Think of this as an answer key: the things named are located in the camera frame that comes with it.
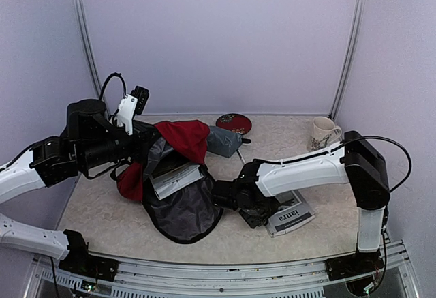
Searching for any ianra magazine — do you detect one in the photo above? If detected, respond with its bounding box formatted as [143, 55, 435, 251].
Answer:
[265, 190, 315, 237]

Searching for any white paper book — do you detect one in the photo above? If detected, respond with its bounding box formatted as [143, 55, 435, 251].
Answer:
[150, 162, 204, 200]

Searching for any red student backpack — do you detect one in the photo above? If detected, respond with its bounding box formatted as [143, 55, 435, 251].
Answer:
[110, 120, 223, 244]

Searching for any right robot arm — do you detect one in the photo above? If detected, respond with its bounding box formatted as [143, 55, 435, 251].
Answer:
[212, 131, 394, 273]

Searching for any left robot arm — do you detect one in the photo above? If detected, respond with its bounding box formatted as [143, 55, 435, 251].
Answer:
[1, 96, 160, 274]

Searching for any grey pencil pouch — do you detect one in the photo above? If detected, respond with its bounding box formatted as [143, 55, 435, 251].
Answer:
[206, 126, 251, 158]

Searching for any white ceramic mug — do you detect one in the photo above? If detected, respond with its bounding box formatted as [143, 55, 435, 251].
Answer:
[307, 117, 342, 151]

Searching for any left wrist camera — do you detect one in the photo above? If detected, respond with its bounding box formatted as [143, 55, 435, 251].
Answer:
[98, 72, 149, 136]

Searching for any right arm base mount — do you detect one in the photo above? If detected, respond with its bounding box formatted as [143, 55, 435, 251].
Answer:
[325, 248, 386, 281]

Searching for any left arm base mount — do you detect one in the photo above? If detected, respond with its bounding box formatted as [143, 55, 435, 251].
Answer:
[59, 230, 119, 282]

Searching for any aluminium front rail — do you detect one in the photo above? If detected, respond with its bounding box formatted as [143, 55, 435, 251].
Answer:
[23, 239, 423, 298]

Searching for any left aluminium frame post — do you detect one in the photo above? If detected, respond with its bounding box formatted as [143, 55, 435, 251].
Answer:
[73, 0, 102, 97]

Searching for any aluminium frame post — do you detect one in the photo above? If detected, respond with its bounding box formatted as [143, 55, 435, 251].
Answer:
[329, 0, 366, 120]
[73, 0, 102, 97]

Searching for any right aluminium frame post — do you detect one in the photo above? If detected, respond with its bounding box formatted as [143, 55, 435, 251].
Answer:
[329, 0, 366, 120]

